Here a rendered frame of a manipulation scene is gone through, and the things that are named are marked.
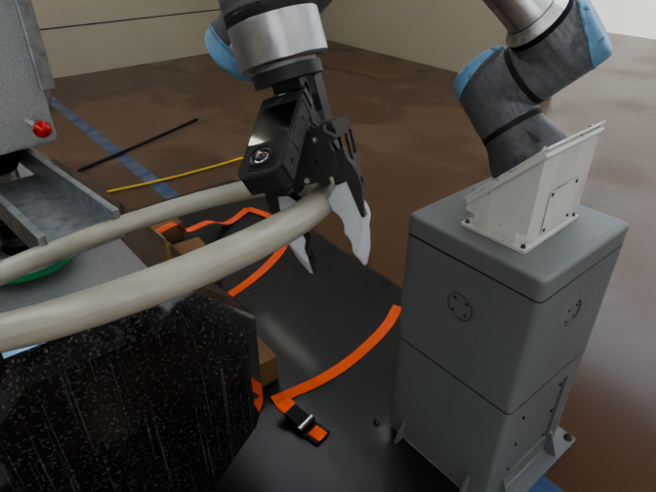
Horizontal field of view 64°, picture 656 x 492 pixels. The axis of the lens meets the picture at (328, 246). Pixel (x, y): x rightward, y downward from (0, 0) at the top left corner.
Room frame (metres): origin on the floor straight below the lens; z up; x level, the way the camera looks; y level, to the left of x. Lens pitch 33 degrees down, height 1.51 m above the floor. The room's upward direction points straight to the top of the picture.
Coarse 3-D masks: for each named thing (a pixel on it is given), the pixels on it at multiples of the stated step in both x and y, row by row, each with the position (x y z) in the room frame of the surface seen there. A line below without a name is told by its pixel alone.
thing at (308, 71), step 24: (264, 72) 0.50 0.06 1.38; (288, 72) 0.50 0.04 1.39; (312, 72) 0.51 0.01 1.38; (312, 96) 0.54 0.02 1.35; (312, 120) 0.50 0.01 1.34; (336, 120) 0.51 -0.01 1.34; (312, 144) 0.48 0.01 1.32; (336, 144) 0.49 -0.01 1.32; (312, 168) 0.48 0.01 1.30; (336, 168) 0.47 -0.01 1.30
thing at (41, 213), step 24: (48, 168) 0.89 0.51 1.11; (0, 192) 0.87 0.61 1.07; (24, 192) 0.87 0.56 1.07; (48, 192) 0.87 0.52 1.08; (72, 192) 0.82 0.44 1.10; (0, 216) 0.77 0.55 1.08; (24, 216) 0.77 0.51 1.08; (48, 216) 0.77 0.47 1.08; (72, 216) 0.77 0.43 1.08; (96, 216) 0.76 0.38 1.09; (24, 240) 0.68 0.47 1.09; (48, 240) 0.69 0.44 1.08; (48, 264) 0.63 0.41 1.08
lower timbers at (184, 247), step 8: (160, 224) 2.39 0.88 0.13; (168, 232) 2.35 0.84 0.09; (176, 232) 2.38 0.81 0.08; (168, 240) 2.35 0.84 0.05; (176, 240) 2.38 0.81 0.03; (192, 240) 2.19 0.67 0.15; (200, 240) 2.19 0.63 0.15; (176, 248) 2.12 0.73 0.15; (184, 248) 2.12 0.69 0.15; (192, 248) 2.12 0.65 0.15
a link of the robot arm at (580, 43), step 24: (504, 0) 1.16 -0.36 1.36; (528, 0) 1.15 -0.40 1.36; (552, 0) 1.17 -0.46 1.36; (576, 0) 1.18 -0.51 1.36; (504, 24) 1.20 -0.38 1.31; (528, 24) 1.16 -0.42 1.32; (552, 24) 1.14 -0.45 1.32; (576, 24) 1.14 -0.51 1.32; (600, 24) 1.18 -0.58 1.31; (528, 48) 1.16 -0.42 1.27; (552, 48) 1.14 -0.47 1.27; (576, 48) 1.13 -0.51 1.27; (600, 48) 1.12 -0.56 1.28; (528, 72) 1.17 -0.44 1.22; (552, 72) 1.15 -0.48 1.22; (576, 72) 1.15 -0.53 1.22
